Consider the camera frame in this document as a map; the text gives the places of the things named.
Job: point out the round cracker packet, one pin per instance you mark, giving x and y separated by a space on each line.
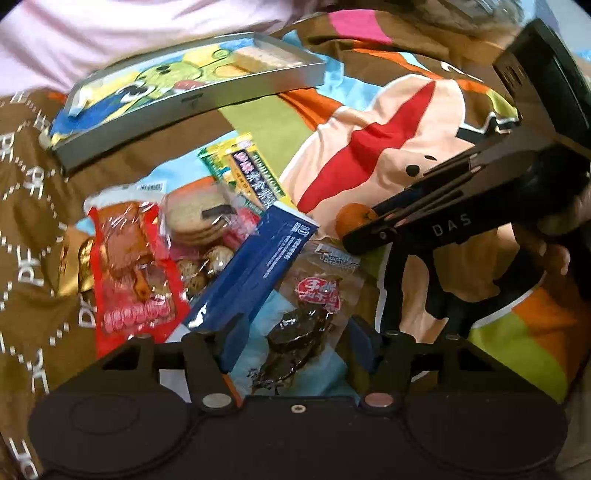
197 214

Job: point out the dark dried meat packet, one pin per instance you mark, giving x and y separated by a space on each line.
294 334

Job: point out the gold wrapped snack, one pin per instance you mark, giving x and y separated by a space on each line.
75 273

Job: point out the wafer biscuit packet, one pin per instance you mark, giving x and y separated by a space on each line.
253 59

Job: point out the person's right hand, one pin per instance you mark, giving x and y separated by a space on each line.
543 239

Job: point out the red meat snack packet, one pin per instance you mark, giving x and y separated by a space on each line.
137 285

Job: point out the small orange tangerine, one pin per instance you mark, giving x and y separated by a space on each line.
353 216

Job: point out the red pink candy packet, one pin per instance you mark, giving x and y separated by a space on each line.
244 226

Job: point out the blue snack packet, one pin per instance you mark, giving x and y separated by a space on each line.
245 283

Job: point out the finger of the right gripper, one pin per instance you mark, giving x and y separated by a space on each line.
458 188
413 236

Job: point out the yellow green candy bar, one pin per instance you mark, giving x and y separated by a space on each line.
238 163

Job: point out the brown patterned PF blanket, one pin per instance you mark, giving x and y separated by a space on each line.
46 338

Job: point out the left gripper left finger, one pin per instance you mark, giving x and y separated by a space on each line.
208 357

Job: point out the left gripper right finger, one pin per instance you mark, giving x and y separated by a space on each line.
387 358

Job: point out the plastic bag of clothes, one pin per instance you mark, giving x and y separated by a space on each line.
474 17

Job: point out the pink bed sheet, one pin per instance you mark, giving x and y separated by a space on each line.
55 43

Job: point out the grey tray with cartoon drawing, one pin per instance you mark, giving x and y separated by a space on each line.
143 93

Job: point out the colourful cartoon bedspread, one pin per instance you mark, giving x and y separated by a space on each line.
392 106

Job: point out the quail egg packet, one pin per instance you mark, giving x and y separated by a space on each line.
197 273

